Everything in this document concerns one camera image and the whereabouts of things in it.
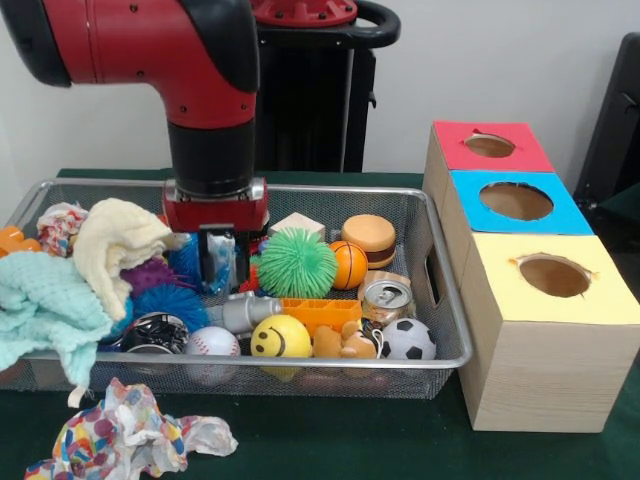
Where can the shallow mesh bin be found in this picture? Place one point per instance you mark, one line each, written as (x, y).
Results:
(400, 240)

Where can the green spiky ball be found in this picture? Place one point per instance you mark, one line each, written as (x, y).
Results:
(297, 262)

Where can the black upright panel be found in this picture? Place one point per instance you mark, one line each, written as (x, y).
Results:
(615, 125)

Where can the black and white soccer ball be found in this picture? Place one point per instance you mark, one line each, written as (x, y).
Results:
(408, 340)

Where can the small clear plastic container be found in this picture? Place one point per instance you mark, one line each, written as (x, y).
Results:
(225, 265)

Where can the wooden box with three holes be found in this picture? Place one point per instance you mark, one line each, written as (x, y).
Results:
(540, 375)

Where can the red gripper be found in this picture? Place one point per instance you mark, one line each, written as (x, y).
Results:
(215, 215)

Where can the orange plastic tray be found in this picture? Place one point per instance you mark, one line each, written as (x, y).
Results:
(322, 312)

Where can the colourful dotted cloth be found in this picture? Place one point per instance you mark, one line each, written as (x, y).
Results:
(125, 435)

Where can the dark green table cloth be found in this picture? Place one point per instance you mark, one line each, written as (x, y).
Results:
(627, 205)
(350, 440)

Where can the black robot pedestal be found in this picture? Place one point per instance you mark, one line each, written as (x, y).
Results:
(325, 125)

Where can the mint green cloth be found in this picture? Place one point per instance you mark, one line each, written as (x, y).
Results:
(40, 300)

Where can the silver pull-tab can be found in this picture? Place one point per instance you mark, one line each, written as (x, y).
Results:
(386, 300)

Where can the cream white cloth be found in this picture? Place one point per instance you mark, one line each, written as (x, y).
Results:
(115, 235)

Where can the toy hamburger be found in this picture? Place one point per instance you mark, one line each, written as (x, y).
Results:
(369, 240)

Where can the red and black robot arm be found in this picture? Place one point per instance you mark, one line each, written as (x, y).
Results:
(150, 45)

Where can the orange toy basketball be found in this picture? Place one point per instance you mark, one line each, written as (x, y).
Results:
(350, 265)

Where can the yellow ball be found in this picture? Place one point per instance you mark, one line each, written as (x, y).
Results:
(280, 337)

